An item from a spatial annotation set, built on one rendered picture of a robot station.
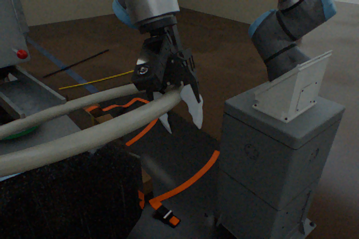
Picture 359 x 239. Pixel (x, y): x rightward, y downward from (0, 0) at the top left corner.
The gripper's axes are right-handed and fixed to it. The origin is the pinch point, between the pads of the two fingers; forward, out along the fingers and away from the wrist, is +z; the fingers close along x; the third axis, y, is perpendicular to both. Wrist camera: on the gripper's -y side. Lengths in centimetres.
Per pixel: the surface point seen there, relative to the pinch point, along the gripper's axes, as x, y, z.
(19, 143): 80, 30, 6
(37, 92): 55, 24, -12
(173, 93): -0.9, -2.1, -7.3
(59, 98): 39.9, 15.3, -9.1
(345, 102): -74, 285, 98
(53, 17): 394, 470, -120
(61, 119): 75, 49, 4
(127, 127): 2.9, -14.0, -6.0
